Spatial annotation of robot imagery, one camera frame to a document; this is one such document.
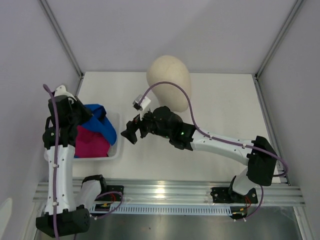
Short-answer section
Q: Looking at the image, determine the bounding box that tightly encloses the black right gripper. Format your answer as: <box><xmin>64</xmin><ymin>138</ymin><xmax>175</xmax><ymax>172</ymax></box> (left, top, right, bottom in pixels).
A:
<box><xmin>121</xmin><ymin>107</ymin><xmax>171</xmax><ymax>145</ymax></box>

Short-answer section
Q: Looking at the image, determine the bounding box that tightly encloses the blue cap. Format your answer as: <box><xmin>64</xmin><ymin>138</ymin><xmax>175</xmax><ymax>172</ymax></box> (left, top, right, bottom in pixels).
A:
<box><xmin>81</xmin><ymin>104</ymin><xmax>117</xmax><ymax>146</ymax></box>

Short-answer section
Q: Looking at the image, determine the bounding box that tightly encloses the cream mannequin head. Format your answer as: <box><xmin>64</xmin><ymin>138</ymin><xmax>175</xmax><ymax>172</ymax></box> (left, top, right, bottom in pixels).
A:
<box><xmin>146</xmin><ymin>55</ymin><xmax>192</xmax><ymax>113</ymax></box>

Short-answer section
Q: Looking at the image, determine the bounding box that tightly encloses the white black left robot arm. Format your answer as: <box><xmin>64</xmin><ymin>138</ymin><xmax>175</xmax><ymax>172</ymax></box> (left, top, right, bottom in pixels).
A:
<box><xmin>36</xmin><ymin>95</ymin><xmax>108</xmax><ymax>239</ymax></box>

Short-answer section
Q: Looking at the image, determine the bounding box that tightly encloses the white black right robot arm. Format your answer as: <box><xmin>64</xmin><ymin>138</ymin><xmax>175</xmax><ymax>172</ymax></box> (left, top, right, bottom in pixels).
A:
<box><xmin>121</xmin><ymin>106</ymin><xmax>277</xmax><ymax>202</ymax></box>

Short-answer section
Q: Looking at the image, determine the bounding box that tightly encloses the white plastic basket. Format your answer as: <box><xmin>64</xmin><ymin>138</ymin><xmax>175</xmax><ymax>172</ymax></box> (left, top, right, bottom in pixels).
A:
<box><xmin>73</xmin><ymin>109</ymin><xmax>123</xmax><ymax>163</ymax></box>

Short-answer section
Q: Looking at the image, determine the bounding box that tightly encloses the pink cap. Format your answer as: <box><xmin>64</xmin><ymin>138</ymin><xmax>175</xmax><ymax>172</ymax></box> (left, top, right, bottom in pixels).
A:
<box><xmin>74</xmin><ymin>125</ymin><xmax>111</xmax><ymax>159</ymax></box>

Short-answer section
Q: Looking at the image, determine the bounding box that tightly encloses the left aluminium corner profile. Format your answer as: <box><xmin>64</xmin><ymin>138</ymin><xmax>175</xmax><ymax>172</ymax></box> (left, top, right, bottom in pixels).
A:
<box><xmin>37</xmin><ymin>0</ymin><xmax>84</xmax><ymax>78</ymax></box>

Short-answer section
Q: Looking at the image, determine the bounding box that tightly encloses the aluminium corner profile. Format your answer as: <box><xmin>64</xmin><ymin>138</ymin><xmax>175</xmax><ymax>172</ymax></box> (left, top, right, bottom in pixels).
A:
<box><xmin>37</xmin><ymin>0</ymin><xmax>84</xmax><ymax>78</ymax></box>
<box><xmin>253</xmin><ymin>0</ymin><xmax>306</xmax><ymax>80</ymax></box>

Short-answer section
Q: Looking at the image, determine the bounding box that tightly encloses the right aluminium corner profile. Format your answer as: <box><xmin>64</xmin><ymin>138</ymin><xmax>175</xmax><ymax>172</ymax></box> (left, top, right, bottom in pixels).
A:
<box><xmin>253</xmin><ymin>0</ymin><xmax>306</xmax><ymax>80</ymax></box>

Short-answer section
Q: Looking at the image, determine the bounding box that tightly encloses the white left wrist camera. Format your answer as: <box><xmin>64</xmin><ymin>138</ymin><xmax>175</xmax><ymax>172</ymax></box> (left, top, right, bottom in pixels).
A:
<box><xmin>53</xmin><ymin>85</ymin><xmax>75</xmax><ymax>101</ymax></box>

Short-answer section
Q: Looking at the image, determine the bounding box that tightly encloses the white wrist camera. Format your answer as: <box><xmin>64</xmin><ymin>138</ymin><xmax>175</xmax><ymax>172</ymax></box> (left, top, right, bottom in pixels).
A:
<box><xmin>132</xmin><ymin>94</ymin><xmax>151</xmax><ymax>120</ymax></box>
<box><xmin>53</xmin><ymin>85</ymin><xmax>75</xmax><ymax>101</ymax></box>

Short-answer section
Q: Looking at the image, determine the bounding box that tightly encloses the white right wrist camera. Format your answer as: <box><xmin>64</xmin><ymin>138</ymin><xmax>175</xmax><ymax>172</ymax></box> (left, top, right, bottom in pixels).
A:
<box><xmin>132</xmin><ymin>94</ymin><xmax>151</xmax><ymax>120</ymax></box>

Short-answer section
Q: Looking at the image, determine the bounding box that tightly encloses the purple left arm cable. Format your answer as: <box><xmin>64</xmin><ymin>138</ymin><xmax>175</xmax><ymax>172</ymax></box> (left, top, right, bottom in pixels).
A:
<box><xmin>42</xmin><ymin>83</ymin><xmax>63</xmax><ymax>238</ymax></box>

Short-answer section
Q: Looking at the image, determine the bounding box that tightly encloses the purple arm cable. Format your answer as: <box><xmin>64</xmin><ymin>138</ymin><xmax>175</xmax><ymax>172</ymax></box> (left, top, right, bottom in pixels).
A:
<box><xmin>42</xmin><ymin>83</ymin><xmax>63</xmax><ymax>238</ymax></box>
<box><xmin>139</xmin><ymin>81</ymin><xmax>290</xmax><ymax>178</ymax></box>

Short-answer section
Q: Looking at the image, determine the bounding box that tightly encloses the aluminium mounting rail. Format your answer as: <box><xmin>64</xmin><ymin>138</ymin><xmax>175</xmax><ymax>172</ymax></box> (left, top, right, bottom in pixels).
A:
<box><xmin>32</xmin><ymin>176</ymin><xmax>306</xmax><ymax>207</ymax></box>

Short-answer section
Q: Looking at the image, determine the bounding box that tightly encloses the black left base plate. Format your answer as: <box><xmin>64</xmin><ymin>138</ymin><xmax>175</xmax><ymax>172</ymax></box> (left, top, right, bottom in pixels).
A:
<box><xmin>96</xmin><ymin>185</ymin><xmax>124</xmax><ymax>202</ymax></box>

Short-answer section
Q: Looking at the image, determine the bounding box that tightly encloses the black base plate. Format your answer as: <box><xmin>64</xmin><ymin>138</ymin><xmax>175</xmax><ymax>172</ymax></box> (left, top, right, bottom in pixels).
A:
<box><xmin>96</xmin><ymin>185</ymin><xmax>124</xmax><ymax>202</ymax></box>
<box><xmin>210</xmin><ymin>187</ymin><xmax>258</xmax><ymax>204</ymax></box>

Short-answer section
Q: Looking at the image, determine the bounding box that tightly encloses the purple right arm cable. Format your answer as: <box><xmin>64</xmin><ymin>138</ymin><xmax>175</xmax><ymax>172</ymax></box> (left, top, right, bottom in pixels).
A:
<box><xmin>139</xmin><ymin>81</ymin><xmax>290</xmax><ymax>178</ymax></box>

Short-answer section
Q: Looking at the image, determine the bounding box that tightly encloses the white slotted cable duct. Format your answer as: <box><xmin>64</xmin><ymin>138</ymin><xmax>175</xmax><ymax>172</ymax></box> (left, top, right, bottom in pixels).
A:
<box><xmin>88</xmin><ymin>204</ymin><xmax>233</xmax><ymax>216</ymax></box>

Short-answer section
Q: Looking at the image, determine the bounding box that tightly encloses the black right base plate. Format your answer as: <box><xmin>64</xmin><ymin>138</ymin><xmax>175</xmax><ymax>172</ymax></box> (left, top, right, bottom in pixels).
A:
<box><xmin>210</xmin><ymin>187</ymin><xmax>258</xmax><ymax>204</ymax></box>

